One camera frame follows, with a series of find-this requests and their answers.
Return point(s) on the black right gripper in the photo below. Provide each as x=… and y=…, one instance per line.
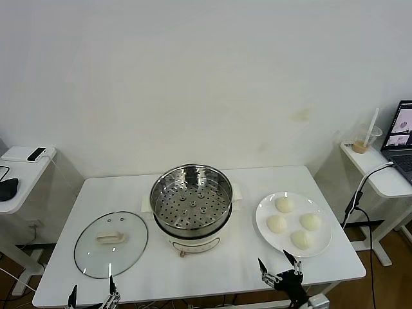
x=293, y=286

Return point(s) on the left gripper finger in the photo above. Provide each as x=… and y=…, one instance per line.
x=112, y=294
x=72, y=299

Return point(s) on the white steamed baozi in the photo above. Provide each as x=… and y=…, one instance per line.
x=302, y=239
x=311, y=221
x=277, y=223
x=284, y=204

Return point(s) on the white round plate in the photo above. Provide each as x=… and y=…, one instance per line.
x=273, y=241

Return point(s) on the white side table with pouch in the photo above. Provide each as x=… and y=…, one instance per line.
x=13, y=206

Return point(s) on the black soft pouch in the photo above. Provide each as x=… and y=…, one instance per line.
x=8, y=190

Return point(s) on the white side table with cup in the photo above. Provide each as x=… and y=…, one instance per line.
x=370, y=167

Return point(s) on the clear plastic drink cup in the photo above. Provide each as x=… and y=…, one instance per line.
x=360, y=146

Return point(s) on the black smartphone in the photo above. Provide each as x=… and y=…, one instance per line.
x=36, y=154

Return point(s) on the flat white box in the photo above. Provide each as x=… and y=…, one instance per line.
x=16, y=154

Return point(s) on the grey laptop beside cup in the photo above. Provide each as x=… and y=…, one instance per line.
x=399, y=161

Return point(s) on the white drinking straw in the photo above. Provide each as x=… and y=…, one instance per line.
x=373, y=122

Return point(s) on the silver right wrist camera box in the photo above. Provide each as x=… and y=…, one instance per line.
x=318, y=303

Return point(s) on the white table leg frame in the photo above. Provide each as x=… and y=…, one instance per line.
x=327, y=287

